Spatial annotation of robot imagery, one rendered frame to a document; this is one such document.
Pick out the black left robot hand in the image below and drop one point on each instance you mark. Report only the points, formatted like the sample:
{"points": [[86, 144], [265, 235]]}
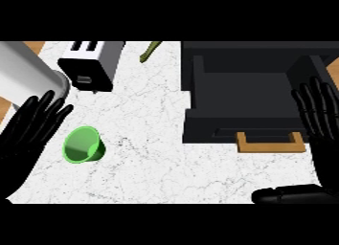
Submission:
{"points": [[17, 140]]}

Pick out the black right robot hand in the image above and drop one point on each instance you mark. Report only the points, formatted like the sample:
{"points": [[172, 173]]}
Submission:
{"points": [[331, 143]]}

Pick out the green cup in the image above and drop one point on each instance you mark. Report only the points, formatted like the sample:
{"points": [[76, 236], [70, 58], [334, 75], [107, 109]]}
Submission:
{"points": [[85, 145]]}

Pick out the dark grey open drawer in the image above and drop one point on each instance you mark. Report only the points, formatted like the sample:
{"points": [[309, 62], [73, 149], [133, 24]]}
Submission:
{"points": [[249, 102]]}

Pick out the white paper towel roll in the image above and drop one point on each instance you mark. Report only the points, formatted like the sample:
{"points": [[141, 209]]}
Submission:
{"points": [[21, 73]]}

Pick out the silver and black toaster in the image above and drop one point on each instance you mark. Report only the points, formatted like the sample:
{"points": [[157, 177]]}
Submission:
{"points": [[91, 63]]}

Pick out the dark grey cabinet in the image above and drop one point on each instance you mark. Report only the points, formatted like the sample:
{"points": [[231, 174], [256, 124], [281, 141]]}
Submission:
{"points": [[266, 52]]}

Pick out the green vegetable stalk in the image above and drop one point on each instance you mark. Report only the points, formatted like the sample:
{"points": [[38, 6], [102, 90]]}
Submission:
{"points": [[150, 52]]}

